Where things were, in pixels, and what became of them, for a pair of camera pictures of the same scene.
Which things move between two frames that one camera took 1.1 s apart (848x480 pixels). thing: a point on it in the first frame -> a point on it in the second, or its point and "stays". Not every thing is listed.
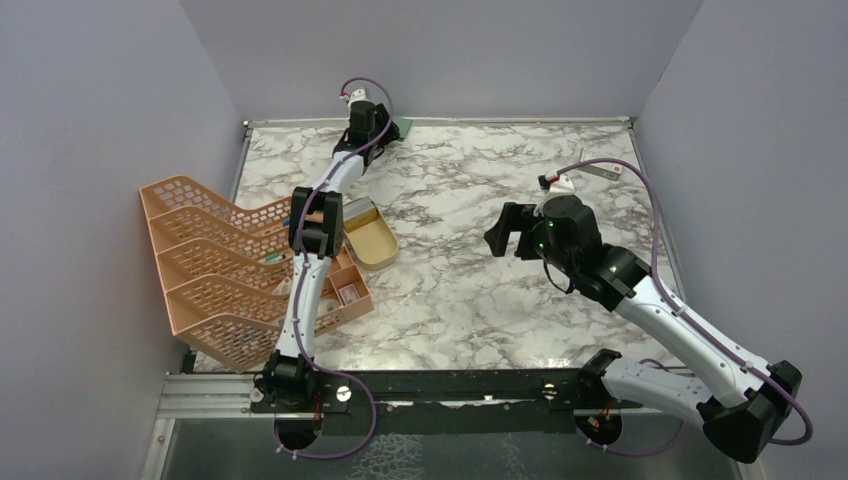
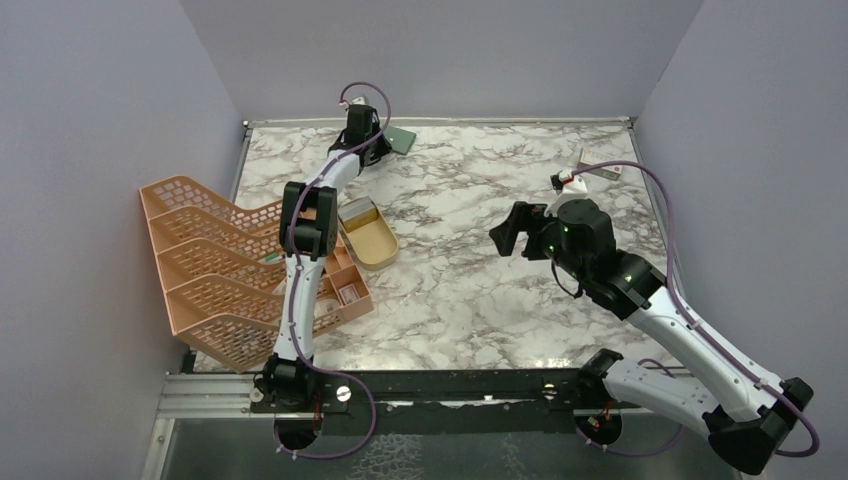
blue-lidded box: (403, 125) -> (399, 140)
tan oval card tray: (374, 246) stays
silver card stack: (359, 213) stays
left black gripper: (378, 118) stays
